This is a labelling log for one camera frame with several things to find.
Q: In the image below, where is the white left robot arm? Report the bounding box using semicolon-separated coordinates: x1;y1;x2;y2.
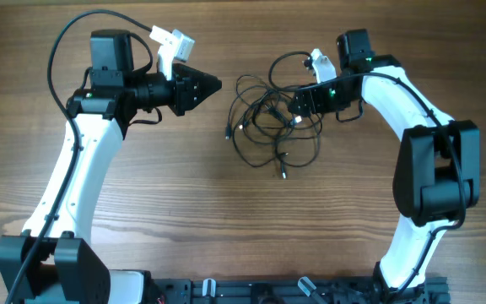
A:
0;27;222;303

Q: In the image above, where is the black usb cable bundle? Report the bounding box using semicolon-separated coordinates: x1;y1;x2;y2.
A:
224;74;324;180

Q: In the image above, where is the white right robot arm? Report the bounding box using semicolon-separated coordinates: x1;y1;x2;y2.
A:
289;29;480;303

